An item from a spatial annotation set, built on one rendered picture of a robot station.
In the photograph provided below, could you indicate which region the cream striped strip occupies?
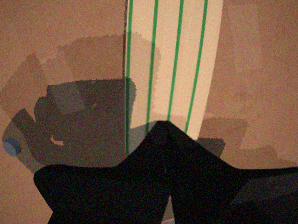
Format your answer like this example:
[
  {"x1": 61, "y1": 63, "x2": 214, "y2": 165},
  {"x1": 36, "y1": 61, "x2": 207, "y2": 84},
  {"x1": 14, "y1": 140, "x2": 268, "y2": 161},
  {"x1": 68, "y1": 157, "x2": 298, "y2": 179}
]
[{"x1": 125, "y1": 0, "x2": 223, "y2": 155}]

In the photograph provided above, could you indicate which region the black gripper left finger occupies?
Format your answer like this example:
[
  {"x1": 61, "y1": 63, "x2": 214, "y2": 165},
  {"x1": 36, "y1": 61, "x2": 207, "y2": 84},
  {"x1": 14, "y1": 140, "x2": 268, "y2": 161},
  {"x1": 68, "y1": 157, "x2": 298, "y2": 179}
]
[{"x1": 33, "y1": 120, "x2": 173, "y2": 224}]

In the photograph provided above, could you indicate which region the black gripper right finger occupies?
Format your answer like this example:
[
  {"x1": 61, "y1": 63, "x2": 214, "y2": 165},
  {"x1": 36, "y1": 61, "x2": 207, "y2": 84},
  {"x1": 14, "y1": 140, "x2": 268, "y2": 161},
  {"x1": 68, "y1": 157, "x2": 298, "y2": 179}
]
[{"x1": 164, "y1": 121, "x2": 298, "y2": 224}]

